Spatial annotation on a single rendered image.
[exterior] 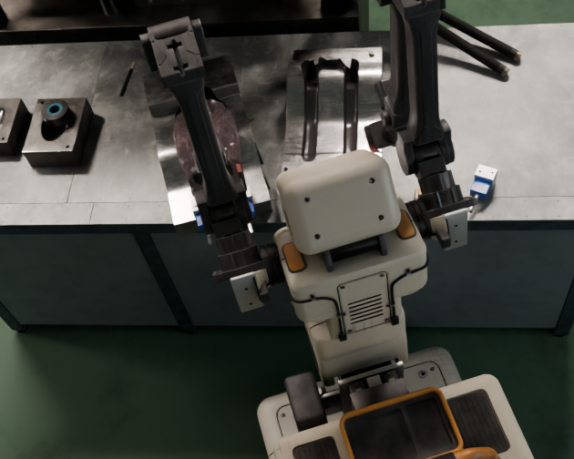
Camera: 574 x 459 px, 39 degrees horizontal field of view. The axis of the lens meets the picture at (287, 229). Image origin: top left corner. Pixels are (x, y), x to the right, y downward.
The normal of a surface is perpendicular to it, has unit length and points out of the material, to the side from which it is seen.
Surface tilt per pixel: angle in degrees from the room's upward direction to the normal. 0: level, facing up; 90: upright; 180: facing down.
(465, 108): 0
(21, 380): 0
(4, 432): 0
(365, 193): 48
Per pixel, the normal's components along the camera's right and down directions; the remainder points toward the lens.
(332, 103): -0.13, -0.09
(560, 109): -0.11, -0.54
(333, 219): 0.12, 0.22
